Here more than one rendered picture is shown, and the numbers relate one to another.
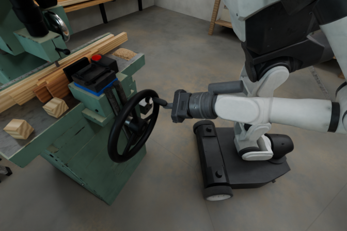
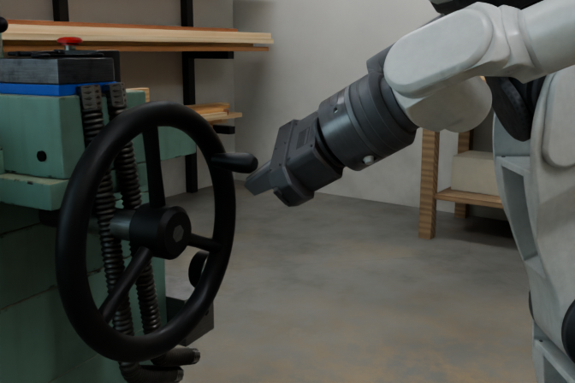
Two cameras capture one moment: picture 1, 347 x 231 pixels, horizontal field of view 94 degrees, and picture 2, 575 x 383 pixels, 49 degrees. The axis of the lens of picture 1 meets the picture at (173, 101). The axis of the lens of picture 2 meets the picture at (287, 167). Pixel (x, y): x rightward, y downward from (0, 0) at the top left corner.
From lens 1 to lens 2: 46 cm
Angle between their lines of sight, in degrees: 36
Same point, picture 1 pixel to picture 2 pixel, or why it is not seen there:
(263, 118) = (508, 42)
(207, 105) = (366, 88)
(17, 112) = not seen: outside the picture
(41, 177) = not seen: outside the picture
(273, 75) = (564, 78)
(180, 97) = (295, 129)
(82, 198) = not seen: outside the picture
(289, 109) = not seen: outside the picture
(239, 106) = (442, 32)
